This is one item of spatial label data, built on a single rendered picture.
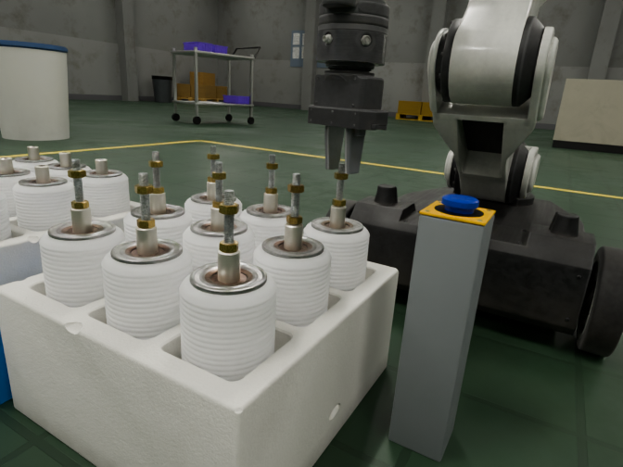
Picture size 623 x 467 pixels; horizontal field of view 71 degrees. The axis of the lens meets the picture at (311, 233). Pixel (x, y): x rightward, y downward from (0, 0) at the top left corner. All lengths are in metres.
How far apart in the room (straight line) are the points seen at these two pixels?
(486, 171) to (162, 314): 0.77
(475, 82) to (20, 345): 0.77
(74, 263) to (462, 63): 0.65
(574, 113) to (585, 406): 5.28
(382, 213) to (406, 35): 10.96
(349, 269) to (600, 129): 5.48
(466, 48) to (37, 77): 3.19
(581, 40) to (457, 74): 10.41
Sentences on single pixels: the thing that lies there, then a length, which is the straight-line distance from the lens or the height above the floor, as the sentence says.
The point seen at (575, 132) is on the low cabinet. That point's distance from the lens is 5.97.
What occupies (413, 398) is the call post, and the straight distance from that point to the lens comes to 0.59.
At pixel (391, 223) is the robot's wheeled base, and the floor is 0.18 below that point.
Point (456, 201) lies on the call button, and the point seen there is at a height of 0.33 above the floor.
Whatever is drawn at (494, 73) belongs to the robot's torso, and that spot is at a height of 0.48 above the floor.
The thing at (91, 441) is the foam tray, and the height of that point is 0.04.
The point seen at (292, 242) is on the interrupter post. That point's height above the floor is 0.26.
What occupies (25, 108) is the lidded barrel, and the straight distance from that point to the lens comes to 3.69.
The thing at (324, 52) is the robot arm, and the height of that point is 0.48.
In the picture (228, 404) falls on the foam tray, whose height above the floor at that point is 0.18.
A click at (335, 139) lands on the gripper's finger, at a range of 0.62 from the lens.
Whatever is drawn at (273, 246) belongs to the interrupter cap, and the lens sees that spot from 0.52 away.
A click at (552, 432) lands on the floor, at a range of 0.75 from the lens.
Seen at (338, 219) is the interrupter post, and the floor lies 0.26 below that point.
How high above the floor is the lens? 0.43
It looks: 18 degrees down
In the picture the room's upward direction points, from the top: 4 degrees clockwise
